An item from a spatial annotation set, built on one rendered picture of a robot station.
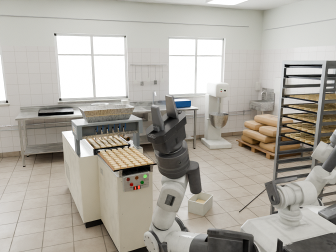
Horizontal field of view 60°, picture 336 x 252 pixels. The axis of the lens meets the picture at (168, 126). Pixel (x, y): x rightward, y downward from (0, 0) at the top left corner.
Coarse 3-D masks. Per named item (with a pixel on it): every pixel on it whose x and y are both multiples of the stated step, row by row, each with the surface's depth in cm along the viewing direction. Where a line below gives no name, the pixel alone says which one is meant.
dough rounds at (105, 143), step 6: (90, 138) 345; (108, 138) 344; (114, 138) 344; (120, 138) 345; (90, 144) 326; (96, 144) 320; (102, 144) 319; (108, 144) 319; (114, 144) 319; (120, 144) 320
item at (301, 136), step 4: (300, 132) 276; (288, 136) 268; (292, 136) 263; (296, 136) 265; (300, 136) 262; (304, 136) 266; (308, 136) 262; (324, 136) 266; (328, 136) 262; (300, 140) 253; (304, 140) 251; (308, 140) 248; (312, 140) 248; (320, 140) 249; (324, 140) 251; (328, 140) 248; (312, 144) 241
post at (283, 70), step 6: (282, 60) 262; (282, 66) 262; (282, 72) 263; (282, 78) 263; (282, 84) 264; (282, 90) 265; (282, 102) 268; (282, 108) 269; (276, 132) 276; (276, 138) 277; (276, 144) 277; (276, 150) 278; (276, 156) 279; (276, 168) 282; (276, 174) 283; (270, 204) 292; (270, 210) 293
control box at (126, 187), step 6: (132, 174) 256; (138, 174) 257; (144, 174) 259; (132, 180) 255; (138, 180) 258; (144, 180) 260; (126, 186) 253; (132, 186) 256; (138, 186) 258; (144, 186) 262
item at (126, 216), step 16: (112, 176) 262; (112, 192) 268; (128, 192) 259; (144, 192) 266; (112, 208) 274; (128, 208) 262; (144, 208) 270; (112, 224) 280; (128, 224) 265; (144, 224) 273; (112, 240) 299; (128, 240) 268
